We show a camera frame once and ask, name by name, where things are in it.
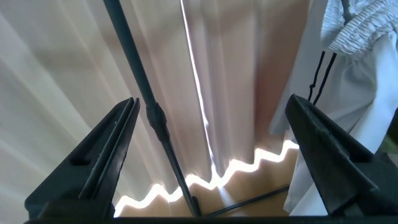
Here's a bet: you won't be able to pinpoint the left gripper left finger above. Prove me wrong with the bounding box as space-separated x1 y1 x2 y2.
24 96 141 218

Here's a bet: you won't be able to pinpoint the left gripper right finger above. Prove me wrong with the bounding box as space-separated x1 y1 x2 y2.
285 93 398 218

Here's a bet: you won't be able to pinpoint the pale grey shorts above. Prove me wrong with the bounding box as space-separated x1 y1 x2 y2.
269 0 398 217

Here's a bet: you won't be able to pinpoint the black clothes rack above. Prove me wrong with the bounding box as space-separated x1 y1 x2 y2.
102 0 290 218

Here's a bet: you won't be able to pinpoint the beige curtain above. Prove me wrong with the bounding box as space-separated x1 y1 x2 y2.
0 0 312 218

